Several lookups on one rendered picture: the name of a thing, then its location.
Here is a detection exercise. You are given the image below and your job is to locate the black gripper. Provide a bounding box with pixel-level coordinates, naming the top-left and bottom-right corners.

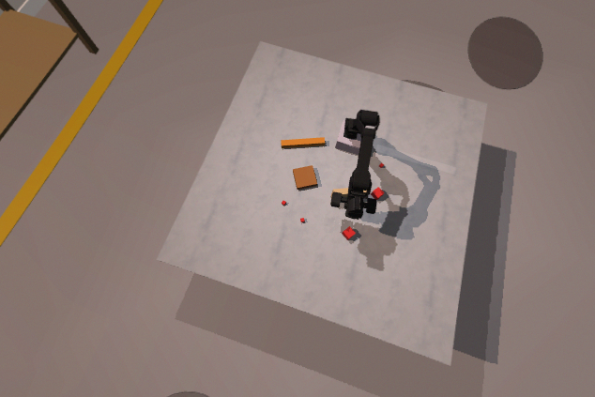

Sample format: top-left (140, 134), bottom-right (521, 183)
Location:
top-left (330, 192), bottom-right (377, 214)

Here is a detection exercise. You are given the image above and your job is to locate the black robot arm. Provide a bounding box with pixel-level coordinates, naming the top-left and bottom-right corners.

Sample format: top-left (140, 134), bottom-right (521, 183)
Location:
top-left (343, 110), bottom-right (380, 220)

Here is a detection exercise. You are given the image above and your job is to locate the tan square block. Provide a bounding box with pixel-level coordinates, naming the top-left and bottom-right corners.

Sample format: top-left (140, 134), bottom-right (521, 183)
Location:
top-left (332, 188), bottom-right (348, 197)

